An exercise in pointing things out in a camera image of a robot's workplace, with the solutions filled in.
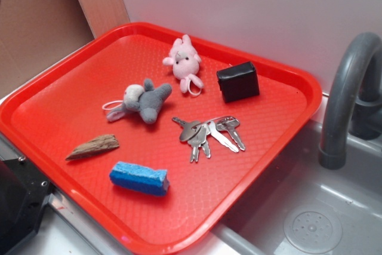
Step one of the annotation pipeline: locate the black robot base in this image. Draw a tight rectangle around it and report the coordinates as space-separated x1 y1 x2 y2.
1 159 53 254

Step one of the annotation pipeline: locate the silver key bunch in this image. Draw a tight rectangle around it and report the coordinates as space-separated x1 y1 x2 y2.
172 116 247 163

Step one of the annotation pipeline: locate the grey plush donkey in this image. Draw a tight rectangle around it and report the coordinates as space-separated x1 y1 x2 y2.
102 79 172 124

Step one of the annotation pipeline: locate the pink plush bunny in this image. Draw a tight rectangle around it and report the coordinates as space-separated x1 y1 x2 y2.
162 35 204 97

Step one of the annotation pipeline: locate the black rectangular box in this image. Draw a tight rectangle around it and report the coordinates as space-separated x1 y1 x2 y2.
216 62 260 103

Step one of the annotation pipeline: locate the blue sponge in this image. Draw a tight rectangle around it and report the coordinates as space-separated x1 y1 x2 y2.
109 162 170 196

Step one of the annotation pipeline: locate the brown wood piece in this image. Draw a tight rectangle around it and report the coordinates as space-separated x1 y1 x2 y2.
65 134 119 161

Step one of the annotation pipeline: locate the grey toy sink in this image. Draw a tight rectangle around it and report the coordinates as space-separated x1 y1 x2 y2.
213 121 381 254

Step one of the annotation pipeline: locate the grey plastic faucet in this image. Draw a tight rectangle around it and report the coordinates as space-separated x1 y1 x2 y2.
319 32 381 170

